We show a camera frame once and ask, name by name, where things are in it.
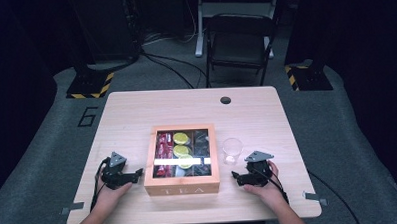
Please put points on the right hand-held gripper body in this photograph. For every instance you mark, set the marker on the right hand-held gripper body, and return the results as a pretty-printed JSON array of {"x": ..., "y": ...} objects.
[{"x": 260, "y": 173}]

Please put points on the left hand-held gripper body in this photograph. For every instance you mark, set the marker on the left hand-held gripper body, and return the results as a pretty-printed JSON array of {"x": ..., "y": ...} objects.
[{"x": 112, "y": 175}]

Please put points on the black stand with striped base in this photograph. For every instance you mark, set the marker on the black stand with striped base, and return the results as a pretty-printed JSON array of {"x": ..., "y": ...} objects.
[
  {"x": 90, "y": 84},
  {"x": 310, "y": 78}
]

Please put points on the person's left hand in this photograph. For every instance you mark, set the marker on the person's left hand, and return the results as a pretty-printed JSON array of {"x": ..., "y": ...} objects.
[{"x": 108, "y": 198}]

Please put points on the bunch of red sachets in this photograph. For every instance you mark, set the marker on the bunch of red sachets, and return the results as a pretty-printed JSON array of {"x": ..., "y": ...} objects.
[{"x": 164, "y": 150}]

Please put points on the white capsule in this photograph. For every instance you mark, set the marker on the white capsule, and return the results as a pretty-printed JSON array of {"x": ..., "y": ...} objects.
[{"x": 181, "y": 172}]

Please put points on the grey metal table bracket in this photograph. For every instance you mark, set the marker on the grey metal table bracket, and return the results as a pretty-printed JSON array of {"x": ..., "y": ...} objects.
[
  {"x": 314, "y": 198},
  {"x": 72, "y": 207}
]

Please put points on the black table grommet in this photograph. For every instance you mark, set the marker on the black table grommet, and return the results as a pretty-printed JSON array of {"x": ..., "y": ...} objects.
[{"x": 225, "y": 100}]

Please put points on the clear plastic cup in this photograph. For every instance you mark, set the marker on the clear plastic cup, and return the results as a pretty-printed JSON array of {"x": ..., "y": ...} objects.
[{"x": 232, "y": 151}]

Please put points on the green-lidded capsule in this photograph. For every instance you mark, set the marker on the green-lidded capsule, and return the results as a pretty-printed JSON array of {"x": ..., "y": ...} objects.
[
  {"x": 180, "y": 138},
  {"x": 180, "y": 150},
  {"x": 185, "y": 161}
]

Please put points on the black cabinet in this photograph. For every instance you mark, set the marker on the black cabinet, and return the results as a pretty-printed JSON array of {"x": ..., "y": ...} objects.
[{"x": 110, "y": 28}]

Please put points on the person's right hand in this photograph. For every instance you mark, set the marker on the person's right hand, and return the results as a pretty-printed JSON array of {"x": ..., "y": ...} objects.
[{"x": 272, "y": 192}]

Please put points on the black folding chair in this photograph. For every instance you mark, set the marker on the black folding chair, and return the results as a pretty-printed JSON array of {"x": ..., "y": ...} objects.
[{"x": 239, "y": 40}]

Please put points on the wooden tea box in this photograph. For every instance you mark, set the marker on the wooden tea box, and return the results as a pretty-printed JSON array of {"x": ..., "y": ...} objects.
[{"x": 182, "y": 186}]

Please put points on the dark pyramid tea bag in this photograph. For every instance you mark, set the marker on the dark pyramid tea bag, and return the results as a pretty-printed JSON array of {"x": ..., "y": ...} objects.
[
  {"x": 202, "y": 171},
  {"x": 201, "y": 143}
]

